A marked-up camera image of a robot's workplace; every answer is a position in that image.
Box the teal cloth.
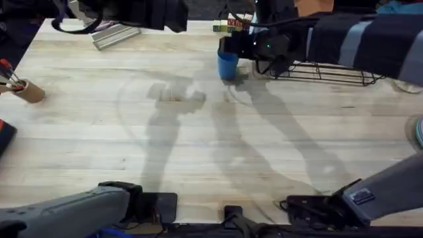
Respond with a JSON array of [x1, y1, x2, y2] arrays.
[[376, 0, 423, 15]]

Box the blue plastic cup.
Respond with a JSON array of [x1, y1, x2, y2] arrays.
[[217, 52, 240, 81]]

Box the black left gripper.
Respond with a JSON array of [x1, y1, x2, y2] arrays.
[[81, 0, 190, 34]]

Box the red-handled tool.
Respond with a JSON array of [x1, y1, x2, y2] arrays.
[[0, 58, 26, 92]]

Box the toy blocks on green board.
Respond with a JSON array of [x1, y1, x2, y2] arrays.
[[212, 13, 254, 34]]

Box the black wire dish rack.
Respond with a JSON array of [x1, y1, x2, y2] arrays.
[[254, 59, 387, 87]]

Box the cardboard tube holder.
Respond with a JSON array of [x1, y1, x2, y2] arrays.
[[12, 79, 46, 104]]

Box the black cable loop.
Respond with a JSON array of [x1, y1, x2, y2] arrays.
[[50, 0, 104, 35]]

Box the grey metal profile bars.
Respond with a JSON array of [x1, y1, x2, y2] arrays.
[[89, 22, 142, 52]]

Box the black and red box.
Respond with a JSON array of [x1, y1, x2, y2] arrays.
[[0, 118, 18, 158]]

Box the brown cardboard box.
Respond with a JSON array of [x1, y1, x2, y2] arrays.
[[293, 0, 335, 18]]

